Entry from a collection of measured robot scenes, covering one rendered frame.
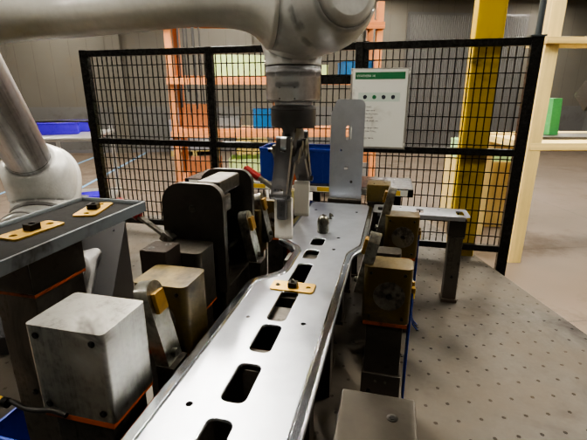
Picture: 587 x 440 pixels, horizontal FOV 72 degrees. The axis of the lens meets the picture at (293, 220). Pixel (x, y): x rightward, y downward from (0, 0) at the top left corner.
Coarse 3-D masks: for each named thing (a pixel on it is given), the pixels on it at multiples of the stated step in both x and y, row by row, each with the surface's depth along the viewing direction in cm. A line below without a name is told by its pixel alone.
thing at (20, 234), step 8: (24, 224) 58; (32, 224) 58; (40, 224) 59; (48, 224) 61; (56, 224) 61; (8, 232) 58; (16, 232) 58; (24, 232) 58; (32, 232) 58; (40, 232) 58; (8, 240) 55; (16, 240) 55
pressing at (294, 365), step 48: (288, 240) 101; (336, 240) 102; (336, 288) 77; (240, 336) 61; (288, 336) 61; (192, 384) 51; (288, 384) 51; (144, 432) 44; (192, 432) 44; (240, 432) 44; (288, 432) 44
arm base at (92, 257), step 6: (84, 252) 116; (90, 252) 116; (96, 252) 116; (90, 258) 115; (96, 258) 116; (90, 264) 114; (96, 264) 115; (90, 270) 113; (96, 270) 115; (84, 276) 109; (90, 276) 112; (90, 282) 111; (90, 288) 111
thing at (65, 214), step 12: (72, 204) 74; (84, 204) 74; (120, 204) 74; (132, 204) 74; (36, 216) 67; (48, 216) 67; (60, 216) 67; (72, 216) 67; (96, 216) 67; (0, 228) 60; (12, 228) 60; (60, 228) 60; (72, 228) 60; (0, 240) 55; (24, 240) 55; (36, 240) 55; (0, 252) 51; (12, 252) 51
